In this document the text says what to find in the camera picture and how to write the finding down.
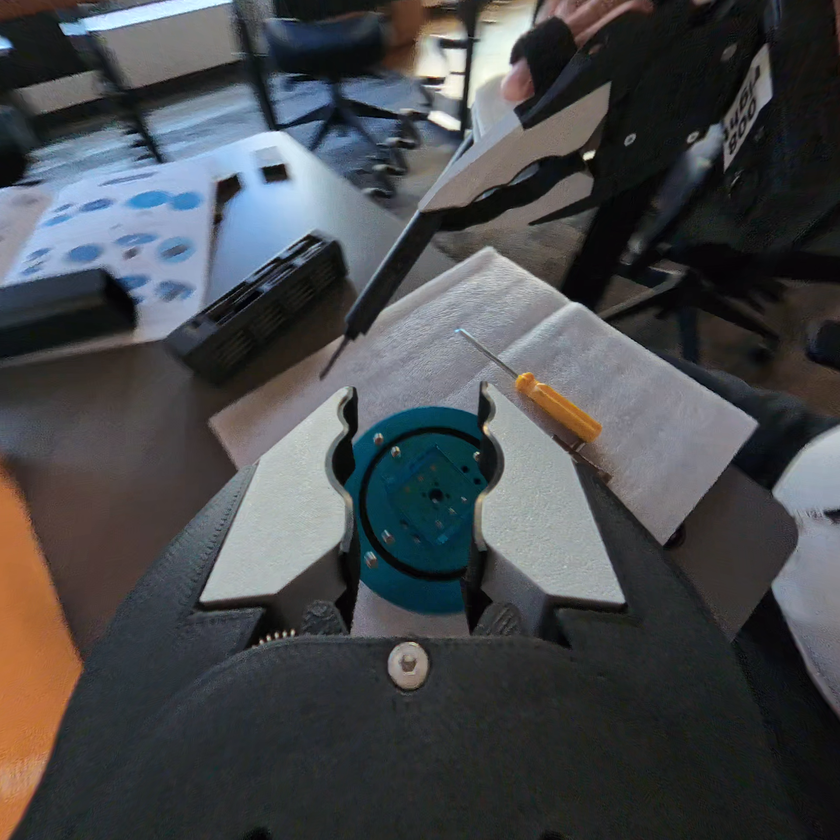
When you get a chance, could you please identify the black office chair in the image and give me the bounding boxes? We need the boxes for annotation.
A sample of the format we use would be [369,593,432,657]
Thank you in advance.
[0,109,36,189]
[589,145,840,363]

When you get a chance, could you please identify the yellow-handled screwdriver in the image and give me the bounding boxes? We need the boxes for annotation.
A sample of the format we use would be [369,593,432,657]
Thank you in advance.
[455,329,602,445]

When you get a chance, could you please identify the person's white shirt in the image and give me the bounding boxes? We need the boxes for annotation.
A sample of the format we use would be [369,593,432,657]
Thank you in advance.
[771,420,840,718]

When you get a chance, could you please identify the black saddle stool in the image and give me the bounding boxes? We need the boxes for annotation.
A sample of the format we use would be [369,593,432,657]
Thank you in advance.
[261,14,434,198]

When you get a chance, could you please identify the person's right hand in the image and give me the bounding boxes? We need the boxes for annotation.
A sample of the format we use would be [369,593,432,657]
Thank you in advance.
[502,0,657,103]

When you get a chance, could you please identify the black desk leg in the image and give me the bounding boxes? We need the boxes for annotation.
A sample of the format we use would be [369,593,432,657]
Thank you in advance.
[561,177,663,314]

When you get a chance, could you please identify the blue metal wheel assembly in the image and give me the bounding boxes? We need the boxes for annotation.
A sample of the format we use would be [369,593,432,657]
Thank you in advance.
[345,409,489,617]

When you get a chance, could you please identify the dark grey desk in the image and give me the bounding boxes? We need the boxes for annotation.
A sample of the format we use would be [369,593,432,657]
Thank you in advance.
[0,132,798,659]

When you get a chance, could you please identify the black rectangular sleeve case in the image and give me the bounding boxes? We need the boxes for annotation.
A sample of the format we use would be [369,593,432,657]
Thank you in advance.
[0,268,138,359]

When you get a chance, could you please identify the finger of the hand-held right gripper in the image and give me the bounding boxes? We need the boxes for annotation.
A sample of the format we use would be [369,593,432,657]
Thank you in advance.
[436,153,597,232]
[417,84,612,213]

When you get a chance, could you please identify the metal cross wrench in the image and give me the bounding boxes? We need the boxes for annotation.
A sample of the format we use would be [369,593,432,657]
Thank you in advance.
[551,433,612,486]

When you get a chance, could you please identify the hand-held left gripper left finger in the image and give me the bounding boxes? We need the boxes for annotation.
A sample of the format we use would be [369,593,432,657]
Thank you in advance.
[199,388,362,634]

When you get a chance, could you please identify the white foam sheet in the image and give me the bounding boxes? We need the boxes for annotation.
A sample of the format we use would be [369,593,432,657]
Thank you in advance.
[208,247,758,638]

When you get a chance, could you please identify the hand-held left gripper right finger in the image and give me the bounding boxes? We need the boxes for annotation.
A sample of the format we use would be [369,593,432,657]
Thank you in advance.
[462,382,627,634]

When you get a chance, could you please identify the person's dark pants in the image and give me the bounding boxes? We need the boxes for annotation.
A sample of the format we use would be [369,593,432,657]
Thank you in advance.
[656,356,840,840]

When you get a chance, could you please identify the white instruction booklet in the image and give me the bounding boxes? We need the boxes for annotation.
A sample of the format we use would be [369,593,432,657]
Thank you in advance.
[0,189,53,278]

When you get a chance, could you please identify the black screwdriver bit holder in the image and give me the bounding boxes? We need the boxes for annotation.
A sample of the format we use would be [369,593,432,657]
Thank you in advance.
[164,232,348,386]

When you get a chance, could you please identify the orange cardboard box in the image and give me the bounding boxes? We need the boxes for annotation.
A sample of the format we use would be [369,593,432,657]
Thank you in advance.
[0,460,83,840]

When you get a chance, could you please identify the instruction sheet with blue circles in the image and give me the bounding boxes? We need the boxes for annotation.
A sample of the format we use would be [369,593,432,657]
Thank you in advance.
[3,162,218,342]

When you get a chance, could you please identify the grey electric screwdriver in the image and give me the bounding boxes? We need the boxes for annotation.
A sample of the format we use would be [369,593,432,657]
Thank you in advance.
[318,210,441,382]

